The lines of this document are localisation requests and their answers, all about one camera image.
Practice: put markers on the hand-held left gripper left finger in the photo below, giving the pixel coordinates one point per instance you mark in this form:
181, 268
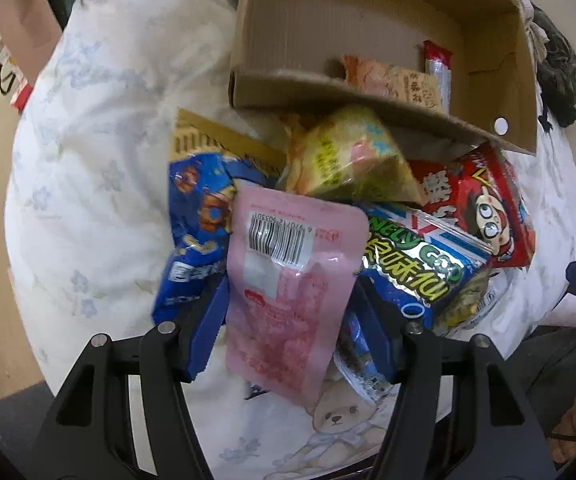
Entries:
208, 330

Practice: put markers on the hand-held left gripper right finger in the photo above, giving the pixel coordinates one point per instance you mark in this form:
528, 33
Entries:
373, 335

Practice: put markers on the pink snack pouch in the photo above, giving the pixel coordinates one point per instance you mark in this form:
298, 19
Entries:
288, 300

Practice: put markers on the red cartoon candy bag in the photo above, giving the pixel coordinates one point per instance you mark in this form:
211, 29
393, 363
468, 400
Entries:
468, 200

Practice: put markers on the brown cardboard box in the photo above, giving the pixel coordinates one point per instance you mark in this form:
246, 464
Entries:
318, 25

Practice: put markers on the light pink cloth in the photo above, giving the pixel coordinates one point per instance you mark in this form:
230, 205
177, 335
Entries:
575, 312

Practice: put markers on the blue white cookie pack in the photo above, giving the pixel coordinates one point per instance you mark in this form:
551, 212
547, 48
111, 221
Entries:
355, 382

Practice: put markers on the blue green snack bag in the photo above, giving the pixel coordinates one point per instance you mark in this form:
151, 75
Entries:
418, 255

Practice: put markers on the clear yellow snack packet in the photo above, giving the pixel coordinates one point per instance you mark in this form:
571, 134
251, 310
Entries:
463, 305

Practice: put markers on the blue cookie bag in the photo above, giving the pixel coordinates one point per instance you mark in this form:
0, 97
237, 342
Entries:
193, 210

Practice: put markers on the yellow green snack bag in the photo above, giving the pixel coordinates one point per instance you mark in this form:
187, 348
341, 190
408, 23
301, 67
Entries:
348, 155

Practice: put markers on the gold snack packet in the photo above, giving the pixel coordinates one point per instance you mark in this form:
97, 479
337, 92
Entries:
203, 135

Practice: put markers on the dark cloth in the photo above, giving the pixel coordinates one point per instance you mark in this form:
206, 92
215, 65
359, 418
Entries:
558, 70

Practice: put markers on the white floral bed sheet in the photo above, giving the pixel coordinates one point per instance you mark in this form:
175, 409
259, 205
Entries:
108, 135

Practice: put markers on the red silver snack bar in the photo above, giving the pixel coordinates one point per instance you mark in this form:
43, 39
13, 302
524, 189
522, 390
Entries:
438, 75

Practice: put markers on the orange snack packet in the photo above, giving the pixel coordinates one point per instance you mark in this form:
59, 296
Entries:
383, 80

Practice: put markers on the large cardboard carton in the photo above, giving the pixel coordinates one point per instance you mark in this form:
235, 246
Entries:
23, 20

